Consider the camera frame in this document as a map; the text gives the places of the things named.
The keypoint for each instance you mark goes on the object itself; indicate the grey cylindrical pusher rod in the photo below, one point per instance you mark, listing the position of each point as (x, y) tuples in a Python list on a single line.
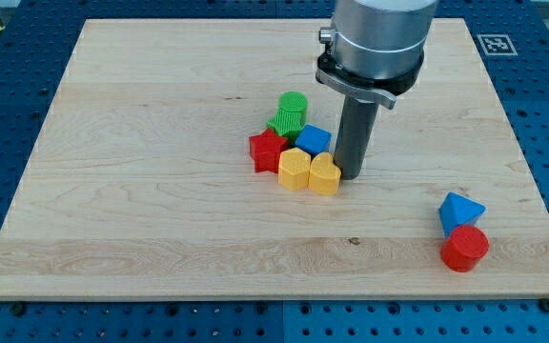
[(354, 132)]

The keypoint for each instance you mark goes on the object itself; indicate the red star block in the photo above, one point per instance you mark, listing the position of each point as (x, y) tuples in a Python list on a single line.
[(265, 150)]

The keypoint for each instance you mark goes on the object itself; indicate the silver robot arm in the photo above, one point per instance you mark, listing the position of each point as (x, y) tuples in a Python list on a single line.
[(373, 49)]

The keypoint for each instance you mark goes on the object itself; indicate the green star block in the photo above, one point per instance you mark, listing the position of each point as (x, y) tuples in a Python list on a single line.
[(288, 124)]

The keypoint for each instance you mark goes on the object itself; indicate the red cylinder block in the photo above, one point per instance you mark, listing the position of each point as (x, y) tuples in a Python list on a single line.
[(464, 248)]

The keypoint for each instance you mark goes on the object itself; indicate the wooden board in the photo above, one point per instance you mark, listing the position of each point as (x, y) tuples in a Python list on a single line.
[(140, 186)]

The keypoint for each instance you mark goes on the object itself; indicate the green cylinder block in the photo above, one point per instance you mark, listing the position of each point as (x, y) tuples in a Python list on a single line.
[(294, 102)]

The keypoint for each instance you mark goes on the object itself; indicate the yellow heart block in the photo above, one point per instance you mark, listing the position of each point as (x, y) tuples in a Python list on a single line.
[(324, 175)]

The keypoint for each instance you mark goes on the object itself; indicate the white fiducial marker tag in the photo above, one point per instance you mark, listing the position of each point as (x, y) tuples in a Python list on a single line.
[(494, 44)]

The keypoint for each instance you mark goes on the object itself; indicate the blue triangle block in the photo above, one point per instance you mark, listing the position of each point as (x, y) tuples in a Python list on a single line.
[(457, 210)]

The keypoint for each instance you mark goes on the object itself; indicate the yellow hexagon block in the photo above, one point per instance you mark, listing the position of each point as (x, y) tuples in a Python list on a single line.
[(293, 169)]

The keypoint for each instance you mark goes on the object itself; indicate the blue cube block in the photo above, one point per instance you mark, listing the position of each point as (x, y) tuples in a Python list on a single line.
[(313, 140)]

